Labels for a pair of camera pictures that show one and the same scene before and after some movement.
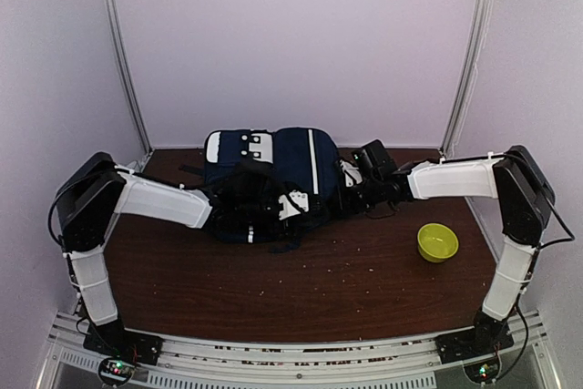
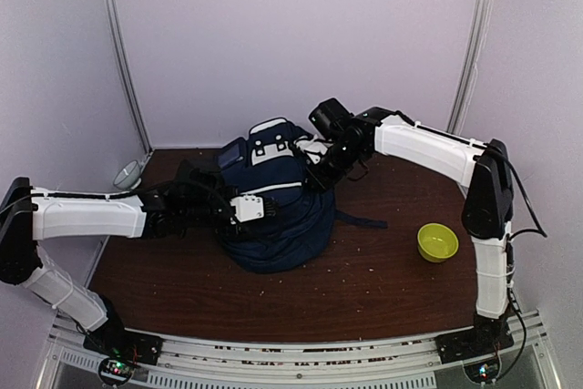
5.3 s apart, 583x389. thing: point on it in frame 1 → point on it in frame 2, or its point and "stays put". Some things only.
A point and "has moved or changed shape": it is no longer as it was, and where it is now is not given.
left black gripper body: (283, 228) → (240, 231)
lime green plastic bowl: (436, 241) stays put
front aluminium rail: (189, 363) stays put
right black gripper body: (363, 200) → (334, 172)
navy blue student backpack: (247, 170) has moved or changed shape
